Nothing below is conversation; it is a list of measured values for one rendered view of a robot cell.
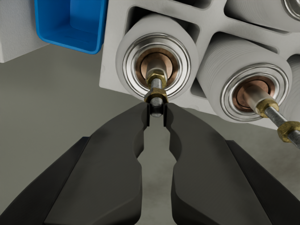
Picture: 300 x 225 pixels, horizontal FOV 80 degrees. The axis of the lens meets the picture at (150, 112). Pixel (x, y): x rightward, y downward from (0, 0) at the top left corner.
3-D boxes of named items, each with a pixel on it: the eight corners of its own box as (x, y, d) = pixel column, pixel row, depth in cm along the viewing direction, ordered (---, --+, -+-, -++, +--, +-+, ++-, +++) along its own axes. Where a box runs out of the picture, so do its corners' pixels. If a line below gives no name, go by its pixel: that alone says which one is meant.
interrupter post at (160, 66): (143, 60, 20) (141, 69, 17) (164, 55, 20) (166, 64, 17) (148, 80, 21) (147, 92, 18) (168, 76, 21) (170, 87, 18)
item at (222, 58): (186, 77, 39) (205, 126, 24) (191, 29, 34) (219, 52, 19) (230, 77, 39) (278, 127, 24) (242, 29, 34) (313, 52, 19)
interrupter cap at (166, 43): (114, 41, 19) (112, 42, 18) (185, 23, 18) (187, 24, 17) (133, 102, 23) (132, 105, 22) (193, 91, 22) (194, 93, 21)
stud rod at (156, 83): (162, 77, 19) (165, 116, 13) (153, 79, 19) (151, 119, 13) (160, 68, 18) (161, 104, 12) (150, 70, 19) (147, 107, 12)
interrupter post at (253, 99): (238, 102, 22) (250, 116, 20) (243, 83, 21) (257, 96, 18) (258, 102, 22) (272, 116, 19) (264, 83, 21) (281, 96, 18)
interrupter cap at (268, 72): (213, 118, 24) (215, 121, 23) (226, 61, 20) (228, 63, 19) (272, 119, 24) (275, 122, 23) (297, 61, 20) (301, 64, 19)
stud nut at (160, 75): (167, 86, 18) (168, 90, 17) (151, 90, 18) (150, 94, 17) (162, 68, 17) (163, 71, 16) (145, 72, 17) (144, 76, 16)
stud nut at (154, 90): (169, 106, 15) (170, 111, 14) (149, 110, 15) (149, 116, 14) (164, 84, 14) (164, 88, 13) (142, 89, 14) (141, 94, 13)
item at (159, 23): (126, 18, 34) (100, 33, 18) (177, 5, 32) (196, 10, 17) (139, 67, 39) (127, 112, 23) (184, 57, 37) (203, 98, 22)
